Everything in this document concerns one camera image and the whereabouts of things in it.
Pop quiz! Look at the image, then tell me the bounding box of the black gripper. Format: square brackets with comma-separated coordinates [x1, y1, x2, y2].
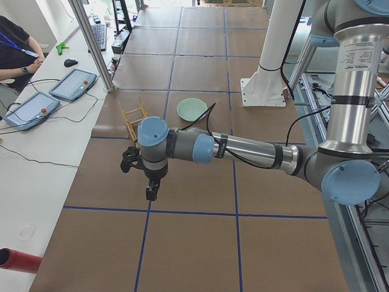
[144, 164, 168, 200]

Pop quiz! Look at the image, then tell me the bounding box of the light green ceramic plate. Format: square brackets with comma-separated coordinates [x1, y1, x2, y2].
[176, 97, 208, 122]

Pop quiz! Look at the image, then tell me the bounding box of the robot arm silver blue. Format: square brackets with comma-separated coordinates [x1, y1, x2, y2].
[138, 1, 388, 205]

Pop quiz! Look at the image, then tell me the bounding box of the wooden dish rack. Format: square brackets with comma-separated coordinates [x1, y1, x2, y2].
[118, 95, 148, 143]

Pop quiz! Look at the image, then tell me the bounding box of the white side desk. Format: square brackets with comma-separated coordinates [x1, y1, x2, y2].
[0, 18, 119, 287]

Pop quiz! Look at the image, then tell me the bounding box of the far teach pendant tablet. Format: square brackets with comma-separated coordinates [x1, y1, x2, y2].
[49, 68, 97, 101]

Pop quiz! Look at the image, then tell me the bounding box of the teach pendant tablet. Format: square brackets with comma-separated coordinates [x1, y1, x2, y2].
[49, 68, 97, 101]
[3, 91, 60, 131]

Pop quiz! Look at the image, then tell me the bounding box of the near teach pendant tablet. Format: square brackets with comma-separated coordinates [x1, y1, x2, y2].
[3, 91, 60, 131]

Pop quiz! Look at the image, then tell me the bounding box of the black power box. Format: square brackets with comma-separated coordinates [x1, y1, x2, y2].
[111, 30, 130, 54]

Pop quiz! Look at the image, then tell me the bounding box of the black computer mouse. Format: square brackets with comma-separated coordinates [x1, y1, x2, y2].
[63, 58, 78, 68]

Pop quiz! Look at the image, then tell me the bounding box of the red cylinder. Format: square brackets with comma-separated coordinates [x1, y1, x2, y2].
[1, 248, 42, 274]

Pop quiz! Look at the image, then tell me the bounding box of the black keyboard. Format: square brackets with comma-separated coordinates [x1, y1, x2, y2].
[91, 24, 107, 51]

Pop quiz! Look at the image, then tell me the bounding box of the green plastic tool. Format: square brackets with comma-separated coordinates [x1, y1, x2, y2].
[55, 42, 69, 55]

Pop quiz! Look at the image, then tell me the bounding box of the seated person black shirt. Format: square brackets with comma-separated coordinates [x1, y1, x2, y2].
[1, 16, 45, 92]

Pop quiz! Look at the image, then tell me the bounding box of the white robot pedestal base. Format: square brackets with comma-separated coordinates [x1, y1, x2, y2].
[241, 0, 305, 107]

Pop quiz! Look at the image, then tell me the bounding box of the aluminium frame post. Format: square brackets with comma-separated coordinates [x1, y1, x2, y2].
[69, 0, 116, 92]

